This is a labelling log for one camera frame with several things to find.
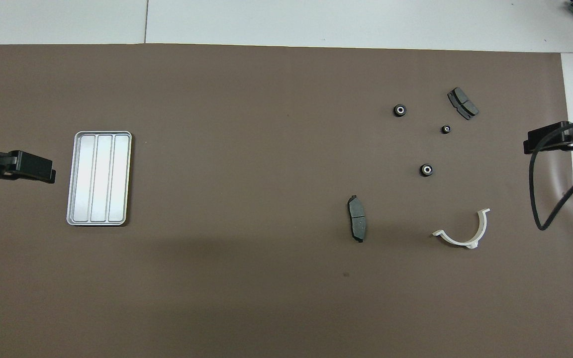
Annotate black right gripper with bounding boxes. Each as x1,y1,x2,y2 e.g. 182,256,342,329
524,118,573,155

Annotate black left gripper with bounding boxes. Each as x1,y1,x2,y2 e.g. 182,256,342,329
0,149,57,184

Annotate silver metal compartment tray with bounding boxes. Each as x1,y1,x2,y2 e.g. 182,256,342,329
66,131,133,227

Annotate dark grey brake pad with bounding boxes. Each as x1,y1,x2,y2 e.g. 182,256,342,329
347,194,368,243
447,87,479,121

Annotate brown paper table mat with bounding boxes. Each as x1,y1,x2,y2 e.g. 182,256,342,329
0,43,573,358

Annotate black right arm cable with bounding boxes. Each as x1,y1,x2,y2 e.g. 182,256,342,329
529,118,573,231

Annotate white plastic half-ring clamp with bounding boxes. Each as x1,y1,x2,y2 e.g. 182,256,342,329
432,208,491,249

